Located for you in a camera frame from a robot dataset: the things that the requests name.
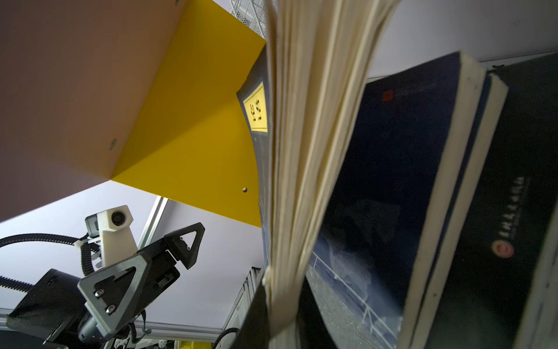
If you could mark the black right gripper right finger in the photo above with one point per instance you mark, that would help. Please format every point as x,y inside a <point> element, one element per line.
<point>312,331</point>

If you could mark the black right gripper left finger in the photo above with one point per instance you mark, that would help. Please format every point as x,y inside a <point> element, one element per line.
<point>255,331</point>

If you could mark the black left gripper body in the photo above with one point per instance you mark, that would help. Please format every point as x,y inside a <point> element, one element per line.
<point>54,309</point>

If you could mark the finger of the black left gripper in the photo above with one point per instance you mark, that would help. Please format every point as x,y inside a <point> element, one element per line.
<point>116,294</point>
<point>181,251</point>

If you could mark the dark blue book top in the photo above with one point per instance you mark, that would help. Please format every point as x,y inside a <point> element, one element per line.
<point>401,174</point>

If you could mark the dark book white characters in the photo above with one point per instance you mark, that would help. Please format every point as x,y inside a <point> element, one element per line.
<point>501,291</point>

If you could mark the dark blue book under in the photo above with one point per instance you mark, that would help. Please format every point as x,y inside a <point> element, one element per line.
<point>300,102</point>

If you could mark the blue book landscape cover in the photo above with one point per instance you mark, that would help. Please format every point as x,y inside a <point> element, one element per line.
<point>492,100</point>

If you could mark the yellow wooden bookshelf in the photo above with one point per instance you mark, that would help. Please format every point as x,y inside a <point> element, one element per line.
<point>140,92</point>

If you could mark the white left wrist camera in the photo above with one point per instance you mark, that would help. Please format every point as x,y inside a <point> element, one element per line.
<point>111,230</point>

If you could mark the white wire rack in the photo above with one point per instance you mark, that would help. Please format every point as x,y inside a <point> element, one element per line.
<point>252,14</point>

